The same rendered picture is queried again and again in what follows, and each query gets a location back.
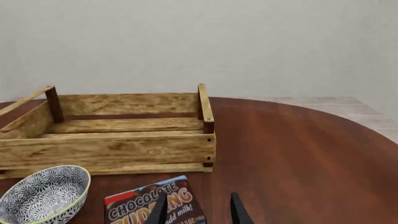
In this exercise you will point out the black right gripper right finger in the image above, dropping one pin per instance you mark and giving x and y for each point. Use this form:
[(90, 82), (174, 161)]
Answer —
[(240, 212)]

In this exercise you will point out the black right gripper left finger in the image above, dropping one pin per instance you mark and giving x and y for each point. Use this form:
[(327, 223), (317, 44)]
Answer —
[(158, 213)]

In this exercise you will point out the wooden slat tray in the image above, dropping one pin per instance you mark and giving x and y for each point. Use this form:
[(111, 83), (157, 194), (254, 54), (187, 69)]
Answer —
[(109, 140)]

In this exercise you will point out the chocolate pudding box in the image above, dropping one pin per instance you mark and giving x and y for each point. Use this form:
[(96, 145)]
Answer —
[(177, 205)]

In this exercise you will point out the patterned black-and-white bowl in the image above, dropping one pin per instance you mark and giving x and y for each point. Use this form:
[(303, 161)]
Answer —
[(43, 193)]

